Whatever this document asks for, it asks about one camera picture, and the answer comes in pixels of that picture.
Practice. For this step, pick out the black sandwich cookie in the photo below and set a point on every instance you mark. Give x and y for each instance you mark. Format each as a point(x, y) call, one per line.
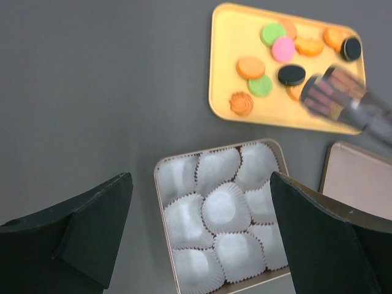
point(291, 75)
point(351, 49)

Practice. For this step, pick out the metal tongs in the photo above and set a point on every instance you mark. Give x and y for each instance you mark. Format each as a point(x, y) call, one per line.
point(341, 97)

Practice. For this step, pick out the orange biscuit under black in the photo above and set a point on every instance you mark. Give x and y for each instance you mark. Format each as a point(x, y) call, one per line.
point(294, 92)

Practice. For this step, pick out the gold cookie tin box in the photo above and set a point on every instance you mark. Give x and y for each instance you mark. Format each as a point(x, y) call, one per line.
point(227, 287)

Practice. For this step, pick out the pink sandwich cookie top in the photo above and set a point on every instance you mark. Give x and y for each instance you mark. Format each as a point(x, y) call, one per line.
point(283, 49)

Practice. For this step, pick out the orange cookie behind green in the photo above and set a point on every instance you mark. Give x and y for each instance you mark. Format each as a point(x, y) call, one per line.
point(290, 29)

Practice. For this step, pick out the green sandwich cookie bottom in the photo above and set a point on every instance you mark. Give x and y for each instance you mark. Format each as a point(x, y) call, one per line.
point(260, 87)

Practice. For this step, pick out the orange cookie top middle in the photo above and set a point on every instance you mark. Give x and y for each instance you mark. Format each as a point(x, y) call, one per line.
point(309, 47)

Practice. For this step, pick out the green sandwich cookie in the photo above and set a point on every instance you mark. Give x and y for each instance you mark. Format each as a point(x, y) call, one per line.
point(271, 32)
point(260, 87)

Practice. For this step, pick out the green sandwich cookie top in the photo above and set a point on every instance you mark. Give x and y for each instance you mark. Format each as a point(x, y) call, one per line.
point(271, 32)

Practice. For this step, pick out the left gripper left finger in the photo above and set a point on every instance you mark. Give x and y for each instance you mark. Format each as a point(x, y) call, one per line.
point(70, 247)

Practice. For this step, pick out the gold tin lid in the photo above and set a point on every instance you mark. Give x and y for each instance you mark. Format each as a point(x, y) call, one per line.
point(358, 178)

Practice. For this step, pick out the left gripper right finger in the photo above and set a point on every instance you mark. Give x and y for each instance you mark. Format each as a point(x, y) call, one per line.
point(331, 247)

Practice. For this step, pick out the orange yellow tray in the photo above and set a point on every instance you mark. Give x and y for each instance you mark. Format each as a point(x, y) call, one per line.
point(236, 32)

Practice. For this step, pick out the orange round biscuit left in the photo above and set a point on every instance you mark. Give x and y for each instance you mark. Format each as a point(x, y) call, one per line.
point(250, 67)

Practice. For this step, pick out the orange cookie top right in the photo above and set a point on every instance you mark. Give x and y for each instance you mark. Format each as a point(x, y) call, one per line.
point(334, 38)

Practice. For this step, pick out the white paper cupcake liner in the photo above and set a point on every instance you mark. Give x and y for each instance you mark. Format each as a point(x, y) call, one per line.
point(216, 167)
point(258, 164)
point(261, 205)
point(240, 256)
point(198, 271)
point(273, 248)
point(225, 210)
point(185, 225)
point(176, 178)

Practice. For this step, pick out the orange swirl cookie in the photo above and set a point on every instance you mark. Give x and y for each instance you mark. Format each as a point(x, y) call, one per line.
point(241, 103)

